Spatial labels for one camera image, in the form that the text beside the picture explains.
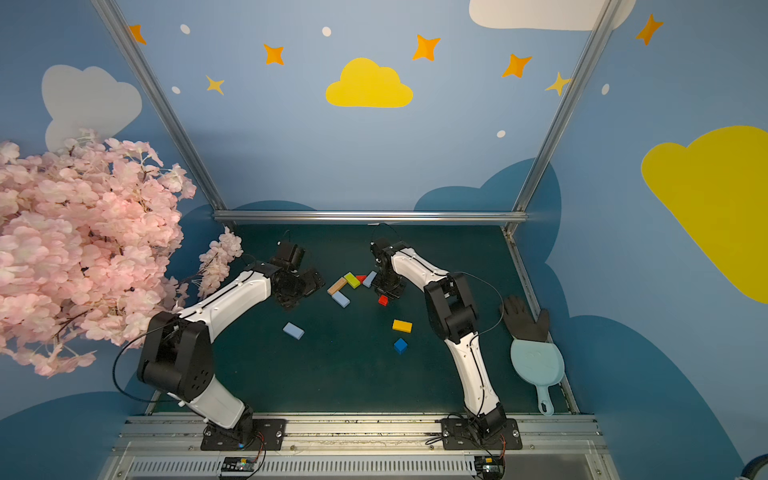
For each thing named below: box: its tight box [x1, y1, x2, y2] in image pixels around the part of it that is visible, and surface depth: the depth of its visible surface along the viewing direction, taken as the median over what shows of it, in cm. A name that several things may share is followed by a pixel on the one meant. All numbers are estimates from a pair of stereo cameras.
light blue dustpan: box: [510, 338, 565, 416], surface depth 87 cm
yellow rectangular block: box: [392, 319, 413, 333], surface depth 95 cm
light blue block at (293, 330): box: [282, 322, 305, 340], surface depth 94 cm
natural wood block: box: [327, 277, 347, 295], surface depth 106 cm
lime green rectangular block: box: [344, 272, 361, 289], surface depth 106 cm
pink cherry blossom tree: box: [0, 131, 243, 377], surface depth 55 cm
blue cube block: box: [393, 337, 408, 355], surface depth 90 cm
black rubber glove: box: [503, 295, 549, 342], surface depth 97 cm
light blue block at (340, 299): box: [331, 290, 351, 308], surface depth 102 cm
